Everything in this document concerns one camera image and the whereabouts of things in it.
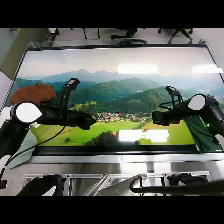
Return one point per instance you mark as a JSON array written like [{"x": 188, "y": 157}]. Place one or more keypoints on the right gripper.
[{"x": 161, "y": 118}]

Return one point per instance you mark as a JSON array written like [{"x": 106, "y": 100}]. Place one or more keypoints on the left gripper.
[{"x": 81, "y": 119}]

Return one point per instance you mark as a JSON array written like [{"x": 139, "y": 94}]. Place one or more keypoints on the dark green T-shirt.
[{"x": 200, "y": 133}]

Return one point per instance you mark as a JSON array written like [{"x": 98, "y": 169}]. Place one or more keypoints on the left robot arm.
[{"x": 50, "y": 115}]

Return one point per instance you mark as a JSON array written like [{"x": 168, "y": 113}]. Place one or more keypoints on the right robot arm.
[{"x": 183, "y": 112}]

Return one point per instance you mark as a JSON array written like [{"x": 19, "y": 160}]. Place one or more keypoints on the brown garment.
[{"x": 33, "y": 94}]

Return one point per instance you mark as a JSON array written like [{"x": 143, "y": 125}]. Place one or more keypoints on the pale green garment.
[{"x": 25, "y": 150}]

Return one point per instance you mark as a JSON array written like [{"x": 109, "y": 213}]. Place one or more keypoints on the black office chair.
[
  {"x": 130, "y": 33},
  {"x": 180, "y": 32}
]

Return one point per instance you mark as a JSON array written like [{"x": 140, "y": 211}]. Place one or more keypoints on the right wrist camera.
[{"x": 173, "y": 96}]

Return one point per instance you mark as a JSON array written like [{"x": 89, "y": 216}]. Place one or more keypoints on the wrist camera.
[
  {"x": 67, "y": 91},
  {"x": 173, "y": 96}
]

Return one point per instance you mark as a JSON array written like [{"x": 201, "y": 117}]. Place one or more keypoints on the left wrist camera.
[{"x": 67, "y": 91}]

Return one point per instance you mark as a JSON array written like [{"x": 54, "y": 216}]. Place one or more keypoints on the silver frame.
[{"x": 100, "y": 163}]

